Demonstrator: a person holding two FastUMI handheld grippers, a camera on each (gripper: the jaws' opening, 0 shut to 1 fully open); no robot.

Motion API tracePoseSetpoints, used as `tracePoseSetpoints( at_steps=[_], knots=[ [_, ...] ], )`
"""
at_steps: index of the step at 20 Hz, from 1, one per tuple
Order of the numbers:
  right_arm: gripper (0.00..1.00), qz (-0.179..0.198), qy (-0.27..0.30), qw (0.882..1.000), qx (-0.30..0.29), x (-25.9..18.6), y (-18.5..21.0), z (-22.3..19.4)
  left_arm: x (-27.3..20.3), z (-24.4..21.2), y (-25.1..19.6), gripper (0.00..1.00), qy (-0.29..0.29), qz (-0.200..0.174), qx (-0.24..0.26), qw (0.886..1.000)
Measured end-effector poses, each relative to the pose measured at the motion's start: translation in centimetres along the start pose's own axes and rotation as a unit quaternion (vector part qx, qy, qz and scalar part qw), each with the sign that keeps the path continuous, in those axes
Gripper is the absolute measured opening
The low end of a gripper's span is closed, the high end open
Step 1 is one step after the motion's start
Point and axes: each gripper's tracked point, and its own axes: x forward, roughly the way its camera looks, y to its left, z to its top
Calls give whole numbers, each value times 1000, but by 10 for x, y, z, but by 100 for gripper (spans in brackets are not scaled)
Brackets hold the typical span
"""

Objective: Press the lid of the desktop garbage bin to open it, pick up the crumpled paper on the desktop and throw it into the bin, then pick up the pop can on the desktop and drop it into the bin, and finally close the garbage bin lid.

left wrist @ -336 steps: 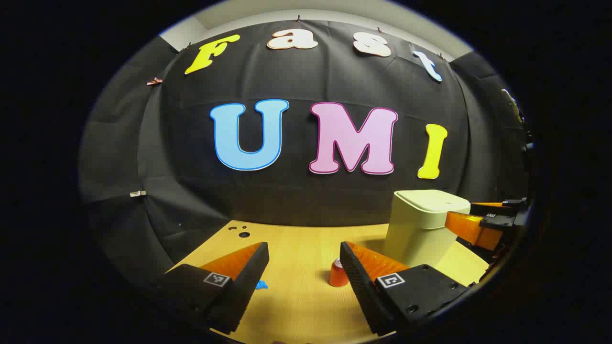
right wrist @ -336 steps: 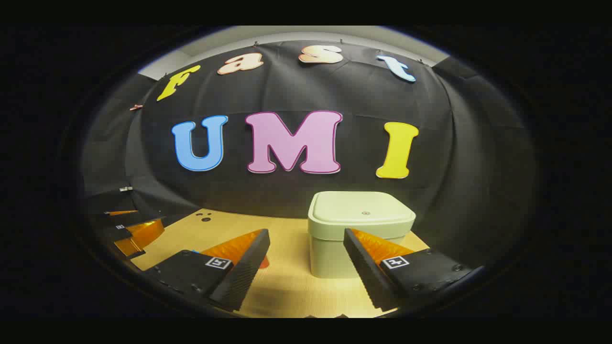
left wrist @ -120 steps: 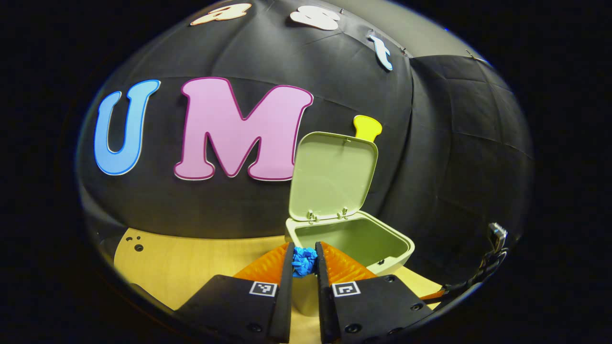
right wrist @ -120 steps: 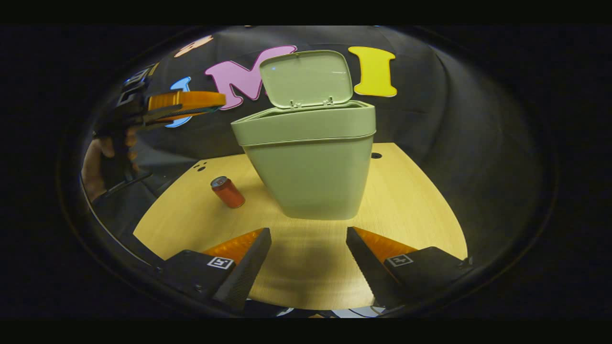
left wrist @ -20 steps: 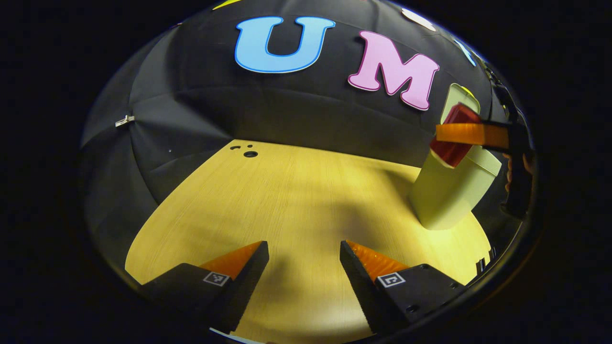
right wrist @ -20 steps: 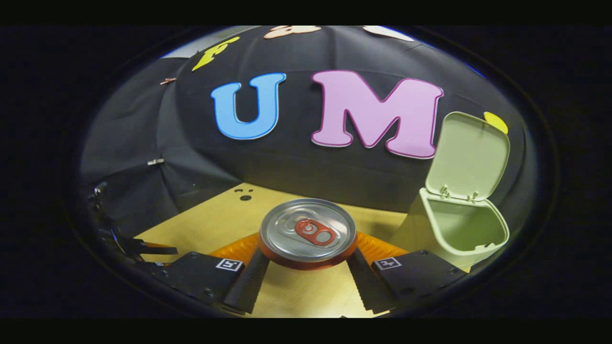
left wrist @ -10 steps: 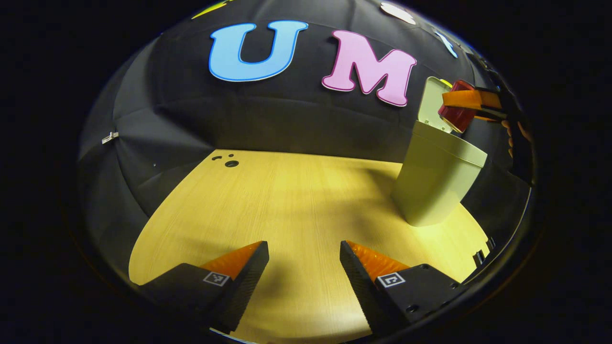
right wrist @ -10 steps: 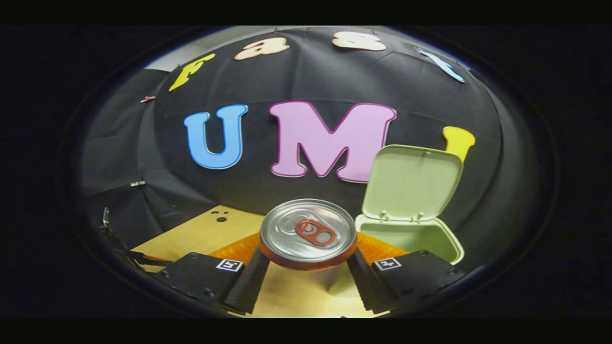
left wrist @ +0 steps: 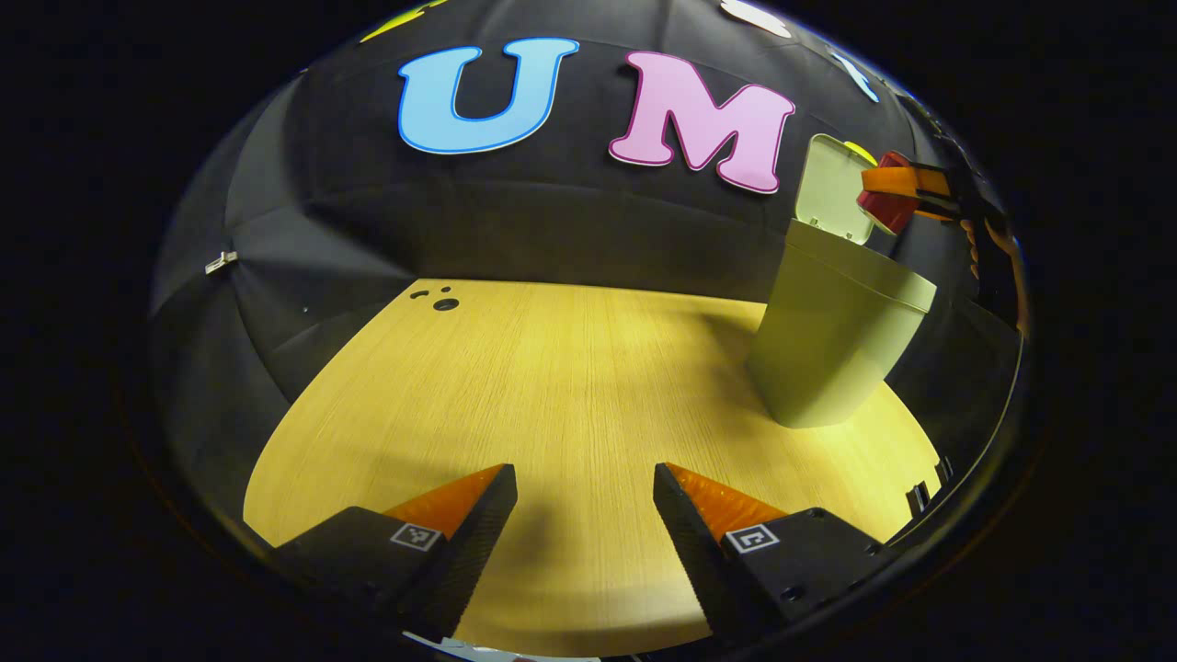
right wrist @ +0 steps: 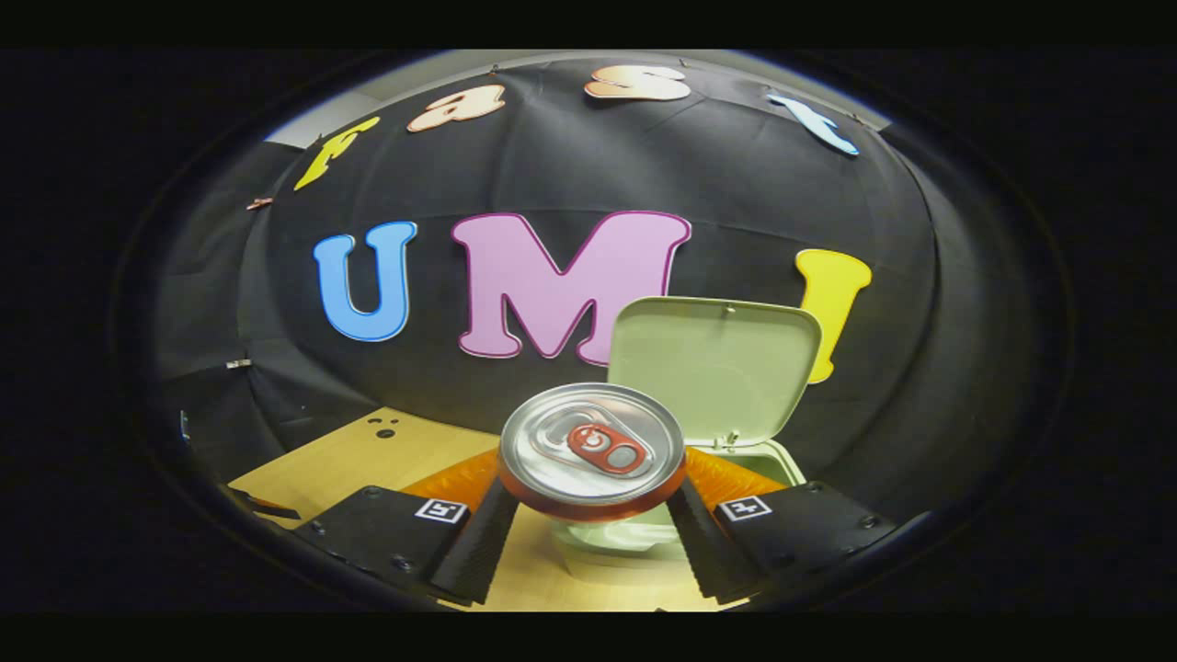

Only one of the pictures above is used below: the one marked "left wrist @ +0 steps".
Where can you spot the green desktop garbage bin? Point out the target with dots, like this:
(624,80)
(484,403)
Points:
(828,349)

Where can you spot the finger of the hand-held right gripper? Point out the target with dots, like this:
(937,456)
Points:
(906,181)
(938,211)

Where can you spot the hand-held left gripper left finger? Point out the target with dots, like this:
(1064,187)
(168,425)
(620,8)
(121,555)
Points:
(478,524)

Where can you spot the black backdrop cloth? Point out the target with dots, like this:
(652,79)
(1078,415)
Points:
(570,230)

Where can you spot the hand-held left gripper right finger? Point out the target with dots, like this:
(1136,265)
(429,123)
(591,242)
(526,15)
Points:
(690,542)

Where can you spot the red pop can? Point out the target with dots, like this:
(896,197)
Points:
(887,213)

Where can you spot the wooden desktop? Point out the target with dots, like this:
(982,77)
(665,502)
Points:
(552,405)

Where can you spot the silver metal clip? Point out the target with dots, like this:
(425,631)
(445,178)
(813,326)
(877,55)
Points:
(221,262)

